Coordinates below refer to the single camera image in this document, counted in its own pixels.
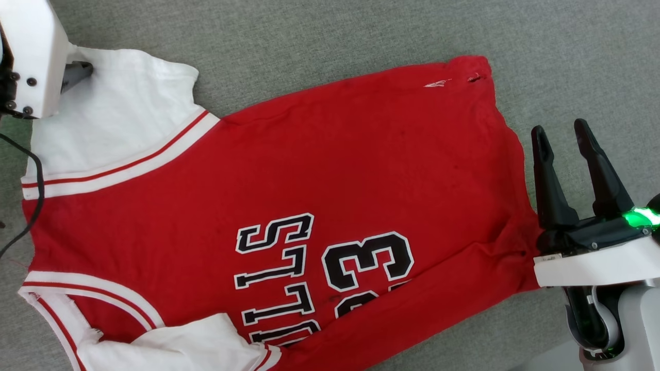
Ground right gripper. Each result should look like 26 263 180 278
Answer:
531 118 660 289

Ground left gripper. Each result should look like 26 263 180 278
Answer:
0 0 94 121

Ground red basketball jersey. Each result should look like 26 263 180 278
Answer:
18 46 543 371

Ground grey fabric sofa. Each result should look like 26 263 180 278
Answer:
0 0 660 371

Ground thin black cable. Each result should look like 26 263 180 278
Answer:
0 131 45 258

